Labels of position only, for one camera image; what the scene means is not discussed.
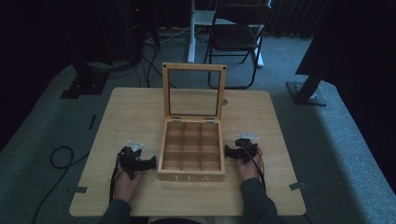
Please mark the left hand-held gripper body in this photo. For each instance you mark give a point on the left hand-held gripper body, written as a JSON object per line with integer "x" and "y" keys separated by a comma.
{"x": 129, "y": 157}

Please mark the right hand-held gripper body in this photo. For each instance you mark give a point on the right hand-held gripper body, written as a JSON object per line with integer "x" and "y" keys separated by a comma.
{"x": 246, "y": 147}

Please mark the wooden tea box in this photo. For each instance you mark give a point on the wooden tea box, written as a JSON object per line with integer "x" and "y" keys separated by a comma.
{"x": 191, "y": 146}

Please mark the person's right hand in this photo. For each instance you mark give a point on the person's right hand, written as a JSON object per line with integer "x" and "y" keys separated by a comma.
{"x": 249, "y": 169}

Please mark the person's left hand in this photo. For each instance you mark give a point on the person's left hand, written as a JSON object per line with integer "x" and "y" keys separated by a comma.
{"x": 126, "y": 186}

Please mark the small round grey disc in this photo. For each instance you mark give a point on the small round grey disc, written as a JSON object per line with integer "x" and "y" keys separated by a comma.
{"x": 225, "y": 101}

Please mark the small black floor strip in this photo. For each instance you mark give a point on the small black floor strip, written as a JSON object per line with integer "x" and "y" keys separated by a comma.
{"x": 92, "y": 122}

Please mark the grey tape piece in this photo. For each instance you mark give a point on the grey tape piece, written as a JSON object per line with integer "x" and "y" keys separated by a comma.
{"x": 297, "y": 186}
{"x": 81, "y": 189}

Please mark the black stand base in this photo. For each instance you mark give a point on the black stand base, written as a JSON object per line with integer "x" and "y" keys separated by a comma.
{"x": 84, "y": 84}
{"x": 306, "y": 93}

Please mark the black folding chair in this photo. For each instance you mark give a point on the black folding chair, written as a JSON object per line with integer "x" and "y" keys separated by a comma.
{"x": 193, "y": 34}
{"x": 235, "y": 37}

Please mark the dark curtain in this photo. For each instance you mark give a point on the dark curtain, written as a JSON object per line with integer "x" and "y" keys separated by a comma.
{"x": 358, "y": 40}

